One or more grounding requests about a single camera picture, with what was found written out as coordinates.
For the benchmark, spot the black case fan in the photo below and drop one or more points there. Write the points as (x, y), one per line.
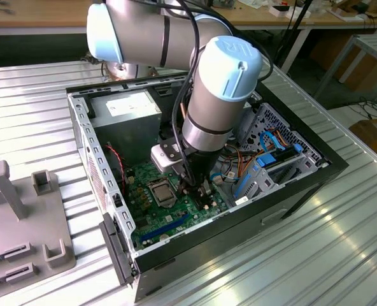
(112, 165)

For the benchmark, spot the silver topped CPU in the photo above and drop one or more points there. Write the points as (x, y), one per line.
(163, 192)

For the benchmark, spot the grey parts rack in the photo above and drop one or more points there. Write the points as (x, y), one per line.
(23, 229)

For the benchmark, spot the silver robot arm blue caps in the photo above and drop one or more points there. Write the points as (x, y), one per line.
(207, 79)

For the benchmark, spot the grey metal slat table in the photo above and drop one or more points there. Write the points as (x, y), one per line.
(376, 44)

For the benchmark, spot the green motherboard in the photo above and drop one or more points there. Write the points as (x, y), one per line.
(172, 220)

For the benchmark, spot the blue disk carrier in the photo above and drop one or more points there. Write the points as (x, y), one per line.
(266, 159)

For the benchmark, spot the black open PC case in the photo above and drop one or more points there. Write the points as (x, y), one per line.
(239, 242)

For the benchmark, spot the brown cardboard box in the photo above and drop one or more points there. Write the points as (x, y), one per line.
(328, 54)

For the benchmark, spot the grey power supply white label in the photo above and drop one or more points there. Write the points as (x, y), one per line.
(125, 134)

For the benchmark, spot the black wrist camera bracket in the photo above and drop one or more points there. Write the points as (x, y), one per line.
(172, 150)

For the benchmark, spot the grey metal disk bay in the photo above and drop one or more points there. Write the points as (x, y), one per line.
(258, 185)

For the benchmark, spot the black slanted pole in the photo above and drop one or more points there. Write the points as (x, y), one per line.
(295, 30)

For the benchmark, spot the grey metal drive cage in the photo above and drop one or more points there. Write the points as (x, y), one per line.
(250, 118)

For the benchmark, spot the long wooden desk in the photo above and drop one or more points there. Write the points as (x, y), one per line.
(48, 16)

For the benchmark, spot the blue expansion slot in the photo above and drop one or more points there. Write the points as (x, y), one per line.
(164, 228)

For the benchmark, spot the blue plastic bay lever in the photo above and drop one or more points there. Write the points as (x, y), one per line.
(242, 185)

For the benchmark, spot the cardboard box white label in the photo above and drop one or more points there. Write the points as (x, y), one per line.
(376, 137)

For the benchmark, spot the small white box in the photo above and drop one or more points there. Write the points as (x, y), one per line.
(295, 13)

